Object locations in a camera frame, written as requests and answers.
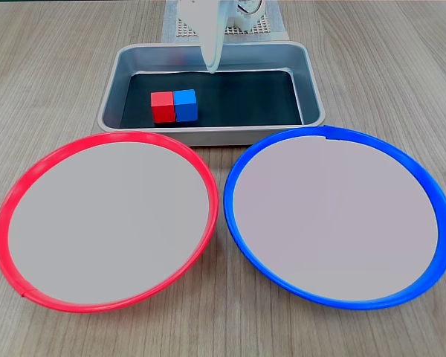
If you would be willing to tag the blue wooden cube block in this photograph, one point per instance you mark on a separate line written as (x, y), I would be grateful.
(186, 105)

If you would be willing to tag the red wooden cube block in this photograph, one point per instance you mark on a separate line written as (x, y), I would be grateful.
(162, 107)

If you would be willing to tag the black tray liner mat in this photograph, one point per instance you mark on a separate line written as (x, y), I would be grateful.
(245, 100)

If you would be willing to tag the silver metal tray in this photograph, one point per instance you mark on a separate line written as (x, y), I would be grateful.
(312, 93)

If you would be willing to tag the white mesh anti-slip mat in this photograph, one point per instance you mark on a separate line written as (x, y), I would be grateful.
(260, 28)

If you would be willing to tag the wide translucent tape sheet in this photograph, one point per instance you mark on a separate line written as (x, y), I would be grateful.
(278, 22)

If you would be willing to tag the red rimmed white dish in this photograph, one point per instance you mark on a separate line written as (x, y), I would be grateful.
(108, 223)

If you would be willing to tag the blue rimmed white dish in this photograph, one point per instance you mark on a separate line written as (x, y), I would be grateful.
(334, 223)

